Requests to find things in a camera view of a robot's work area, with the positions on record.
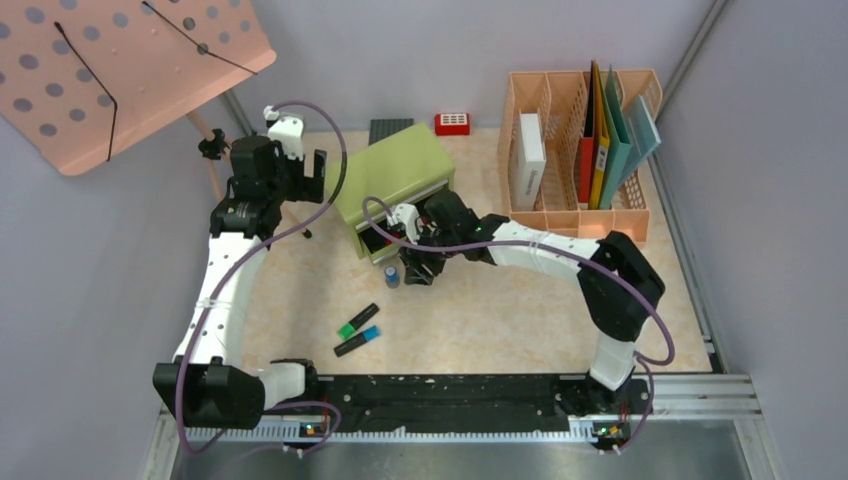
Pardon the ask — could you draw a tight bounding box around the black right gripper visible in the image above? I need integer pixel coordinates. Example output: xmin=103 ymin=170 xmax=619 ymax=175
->
xmin=398 ymin=221 xmax=461 ymax=286

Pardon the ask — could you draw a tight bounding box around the small blue glue bottle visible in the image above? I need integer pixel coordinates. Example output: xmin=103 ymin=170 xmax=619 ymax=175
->
xmin=384 ymin=265 xmax=400 ymax=289

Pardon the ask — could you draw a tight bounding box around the green metal drawer cabinet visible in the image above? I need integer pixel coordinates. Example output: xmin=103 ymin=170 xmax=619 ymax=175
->
xmin=333 ymin=123 xmax=455 ymax=262

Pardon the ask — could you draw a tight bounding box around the white paper booklet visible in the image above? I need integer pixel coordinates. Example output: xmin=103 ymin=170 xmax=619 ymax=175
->
xmin=510 ymin=112 xmax=546 ymax=211

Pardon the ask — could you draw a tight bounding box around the yellow plastic clip folder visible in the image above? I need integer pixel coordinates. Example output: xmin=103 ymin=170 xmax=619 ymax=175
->
xmin=588 ymin=60 xmax=610 ymax=210

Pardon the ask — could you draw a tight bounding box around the teal plastic folder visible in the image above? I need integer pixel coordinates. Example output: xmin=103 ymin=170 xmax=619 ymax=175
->
xmin=599 ymin=67 xmax=632 ymax=209

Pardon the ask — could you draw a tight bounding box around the light blue hardcover book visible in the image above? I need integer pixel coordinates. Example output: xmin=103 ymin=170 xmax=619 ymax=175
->
xmin=619 ymin=95 xmax=662 ymax=187

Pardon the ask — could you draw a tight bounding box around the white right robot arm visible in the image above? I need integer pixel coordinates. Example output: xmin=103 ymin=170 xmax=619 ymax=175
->
xmin=387 ymin=189 xmax=666 ymax=412

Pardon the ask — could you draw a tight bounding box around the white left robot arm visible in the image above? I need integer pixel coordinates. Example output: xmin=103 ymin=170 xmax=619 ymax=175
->
xmin=152 ymin=135 xmax=327 ymax=430

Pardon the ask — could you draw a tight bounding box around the black blue highlighter marker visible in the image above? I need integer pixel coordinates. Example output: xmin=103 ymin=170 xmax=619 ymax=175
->
xmin=334 ymin=326 xmax=381 ymax=358

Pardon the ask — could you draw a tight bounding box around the gray lego baseplate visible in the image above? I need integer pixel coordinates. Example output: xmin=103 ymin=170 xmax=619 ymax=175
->
xmin=368 ymin=118 xmax=414 ymax=145

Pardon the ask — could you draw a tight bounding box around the black green highlighter marker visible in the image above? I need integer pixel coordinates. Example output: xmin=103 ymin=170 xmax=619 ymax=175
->
xmin=337 ymin=303 xmax=380 ymax=341

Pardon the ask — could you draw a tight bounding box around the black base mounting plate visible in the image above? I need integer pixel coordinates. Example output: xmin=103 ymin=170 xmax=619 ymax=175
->
xmin=275 ymin=374 xmax=649 ymax=434

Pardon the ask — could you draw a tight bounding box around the red small box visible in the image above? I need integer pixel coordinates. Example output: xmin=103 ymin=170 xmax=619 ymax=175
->
xmin=433 ymin=112 xmax=472 ymax=136

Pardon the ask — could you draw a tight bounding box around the beige plastic file organizer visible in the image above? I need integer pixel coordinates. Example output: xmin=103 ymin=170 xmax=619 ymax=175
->
xmin=496 ymin=70 xmax=669 ymax=247

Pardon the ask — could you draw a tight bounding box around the red folder in organizer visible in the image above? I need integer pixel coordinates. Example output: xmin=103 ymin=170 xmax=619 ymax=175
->
xmin=575 ymin=59 xmax=598 ymax=209

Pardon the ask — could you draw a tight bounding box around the pink music stand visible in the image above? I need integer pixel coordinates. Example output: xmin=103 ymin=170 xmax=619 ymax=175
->
xmin=0 ymin=0 xmax=314 ymax=240

